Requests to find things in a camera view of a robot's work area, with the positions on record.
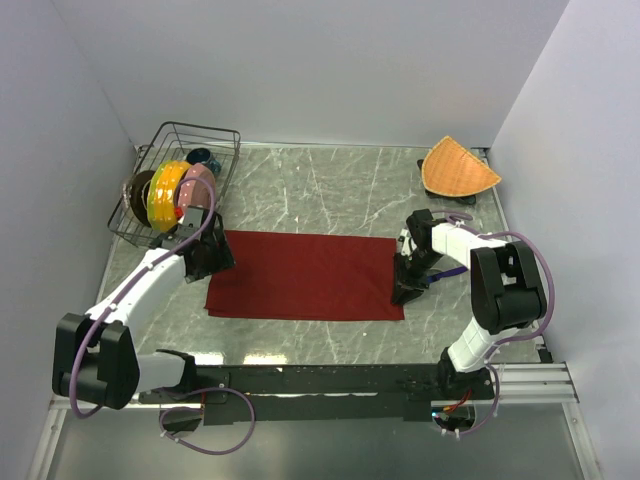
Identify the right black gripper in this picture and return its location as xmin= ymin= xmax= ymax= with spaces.
xmin=390 ymin=249 xmax=443 ymax=307

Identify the blue handled knife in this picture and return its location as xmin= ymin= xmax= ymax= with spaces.
xmin=427 ymin=266 xmax=468 ymax=284

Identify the dark red cloth napkin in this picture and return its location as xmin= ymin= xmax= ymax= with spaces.
xmin=205 ymin=230 xmax=405 ymax=322

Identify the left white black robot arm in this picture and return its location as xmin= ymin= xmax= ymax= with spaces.
xmin=52 ymin=207 xmax=235 ymax=410

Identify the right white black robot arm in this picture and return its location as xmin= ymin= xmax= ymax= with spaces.
xmin=391 ymin=209 xmax=555 ymax=399

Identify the yellow green plate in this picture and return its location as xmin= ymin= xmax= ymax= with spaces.
xmin=147 ymin=160 xmax=190 ymax=232

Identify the pink dotted plate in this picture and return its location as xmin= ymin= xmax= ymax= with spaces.
xmin=177 ymin=163 xmax=216 ymax=211

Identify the dark brown plate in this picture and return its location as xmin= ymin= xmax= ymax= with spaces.
xmin=121 ymin=170 xmax=155 ymax=227

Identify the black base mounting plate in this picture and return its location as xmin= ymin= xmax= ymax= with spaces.
xmin=137 ymin=363 xmax=496 ymax=426

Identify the dark teal mug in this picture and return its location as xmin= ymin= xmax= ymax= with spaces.
xmin=185 ymin=148 xmax=222 ymax=175

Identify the orange woven fan basket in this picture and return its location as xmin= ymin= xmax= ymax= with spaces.
xmin=421 ymin=136 xmax=502 ymax=198

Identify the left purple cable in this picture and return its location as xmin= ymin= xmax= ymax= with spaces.
xmin=69 ymin=177 xmax=256 ymax=455

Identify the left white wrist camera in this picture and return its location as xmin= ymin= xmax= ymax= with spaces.
xmin=175 ymin=206 xmax=209 ymax=240

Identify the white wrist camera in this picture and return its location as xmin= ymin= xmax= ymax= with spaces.
xmin=175 ymin=206 xmax=209 ymax=240
xmin=397 ymin=228 xmax=415 ymax=257

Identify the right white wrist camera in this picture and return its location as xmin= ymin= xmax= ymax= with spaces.
xmin=397 ymin=228 xmax=415 ymax=257

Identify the black wire dish rack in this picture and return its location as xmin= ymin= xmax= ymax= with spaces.
xmin=107 ymin=121 xmax=241 ymax=247

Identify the aluminium extrusion rail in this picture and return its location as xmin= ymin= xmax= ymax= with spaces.
xmin=49 ymin=362 xmax=580 ymax=411

